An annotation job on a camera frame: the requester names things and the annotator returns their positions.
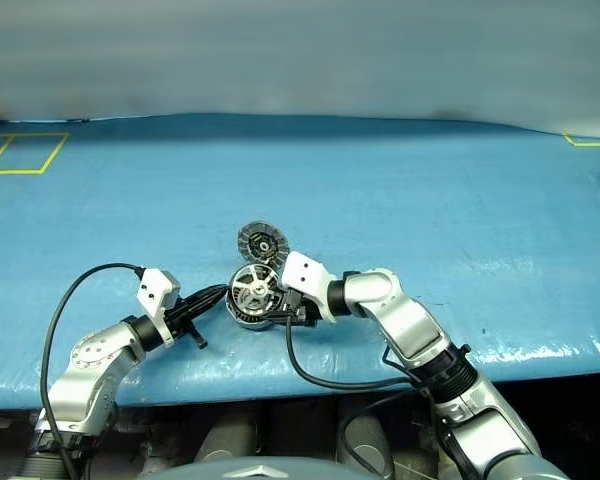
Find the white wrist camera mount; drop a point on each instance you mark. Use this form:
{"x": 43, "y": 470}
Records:
{"x": 155, "y": 290}
{"x": 305, "y": 275}

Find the spoked silver rotor bell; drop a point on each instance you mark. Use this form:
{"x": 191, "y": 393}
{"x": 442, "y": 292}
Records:
{"x": 252, "y": 292}

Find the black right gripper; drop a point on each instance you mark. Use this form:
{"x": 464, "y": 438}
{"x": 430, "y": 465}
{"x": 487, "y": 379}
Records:
{"x": 300, "y": 310}

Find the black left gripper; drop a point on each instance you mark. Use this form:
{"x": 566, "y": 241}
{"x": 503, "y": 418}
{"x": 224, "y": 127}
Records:
{"x": 182, "y": 320}

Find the grey rounded shape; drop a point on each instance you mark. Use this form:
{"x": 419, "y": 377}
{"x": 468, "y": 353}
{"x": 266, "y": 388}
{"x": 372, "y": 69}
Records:
{"x": 367, "y": 450}
{"x": 227, "y": 440}

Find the finned motor end cover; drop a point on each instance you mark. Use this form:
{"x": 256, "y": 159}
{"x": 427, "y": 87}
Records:
{"x": 260, "y": 245}

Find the motor stator with copper windings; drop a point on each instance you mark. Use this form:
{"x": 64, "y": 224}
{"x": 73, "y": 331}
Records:
{"x": 247, "y": 321}

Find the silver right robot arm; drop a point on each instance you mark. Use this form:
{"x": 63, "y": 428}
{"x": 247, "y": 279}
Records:
{"x": 405, "y": 320}

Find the blue table cover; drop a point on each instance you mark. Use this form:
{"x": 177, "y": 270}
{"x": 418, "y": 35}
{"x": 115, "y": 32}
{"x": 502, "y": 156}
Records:
{"x": 300, "y": 190}

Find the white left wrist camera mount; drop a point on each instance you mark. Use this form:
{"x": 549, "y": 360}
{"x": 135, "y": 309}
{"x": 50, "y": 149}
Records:
{"x": 155, "y": 290}

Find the grey-blue robot torso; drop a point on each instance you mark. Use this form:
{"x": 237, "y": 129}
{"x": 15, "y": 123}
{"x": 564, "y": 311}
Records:
{"x": 260, "y": 470}

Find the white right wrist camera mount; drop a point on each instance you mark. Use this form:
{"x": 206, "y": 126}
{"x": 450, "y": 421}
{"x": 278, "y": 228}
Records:
{"x": 305, "y": 275}

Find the yellow tape corner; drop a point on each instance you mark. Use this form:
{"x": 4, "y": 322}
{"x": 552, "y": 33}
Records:
{"x": 592, "y": 143}

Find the yellow tape square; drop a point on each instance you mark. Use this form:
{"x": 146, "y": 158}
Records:
{"x": 50, "y": 160}

